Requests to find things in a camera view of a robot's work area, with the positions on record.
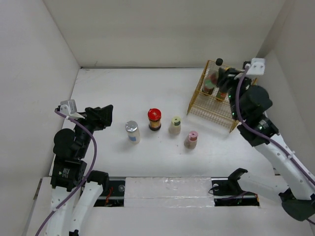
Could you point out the black mounting rail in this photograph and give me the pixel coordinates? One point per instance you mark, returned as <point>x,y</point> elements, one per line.
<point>114,197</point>

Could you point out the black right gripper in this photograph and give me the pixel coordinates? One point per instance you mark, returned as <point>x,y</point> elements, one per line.
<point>226,77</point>

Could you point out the green cap spice shaker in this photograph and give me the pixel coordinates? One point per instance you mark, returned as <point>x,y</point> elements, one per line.
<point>175,125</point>

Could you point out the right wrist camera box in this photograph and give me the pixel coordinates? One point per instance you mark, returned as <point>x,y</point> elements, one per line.
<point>255,67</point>

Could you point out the yellow wire basket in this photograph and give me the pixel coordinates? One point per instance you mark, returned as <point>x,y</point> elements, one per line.
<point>207,107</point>

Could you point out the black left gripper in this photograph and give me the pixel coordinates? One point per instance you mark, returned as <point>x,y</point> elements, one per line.
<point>100,117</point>

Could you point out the clear bottle with red contents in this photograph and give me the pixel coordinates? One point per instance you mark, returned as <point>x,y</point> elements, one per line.
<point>211,79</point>

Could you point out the pink cap spice shaker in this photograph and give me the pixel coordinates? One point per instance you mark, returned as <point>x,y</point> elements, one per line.
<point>191,140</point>

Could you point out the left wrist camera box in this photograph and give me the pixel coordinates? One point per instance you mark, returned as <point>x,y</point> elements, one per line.
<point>68,107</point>

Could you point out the silver lid white shaker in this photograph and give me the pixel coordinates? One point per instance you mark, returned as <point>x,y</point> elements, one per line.
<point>132,130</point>

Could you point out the white foam block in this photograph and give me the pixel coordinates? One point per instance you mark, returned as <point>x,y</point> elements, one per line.
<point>170,192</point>

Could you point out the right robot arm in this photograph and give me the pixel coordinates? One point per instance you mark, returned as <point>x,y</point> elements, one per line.
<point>248,103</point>

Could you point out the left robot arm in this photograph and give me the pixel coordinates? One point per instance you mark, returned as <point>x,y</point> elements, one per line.
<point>76,186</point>

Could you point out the yellow cap sauce bottle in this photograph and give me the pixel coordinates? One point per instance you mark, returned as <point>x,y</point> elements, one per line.
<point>221,95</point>

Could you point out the red lid sauce jar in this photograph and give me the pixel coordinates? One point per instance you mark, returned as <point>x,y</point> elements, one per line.
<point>154,117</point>

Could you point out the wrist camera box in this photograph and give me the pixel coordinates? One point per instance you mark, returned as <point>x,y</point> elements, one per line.
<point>68,107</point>
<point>255,67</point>

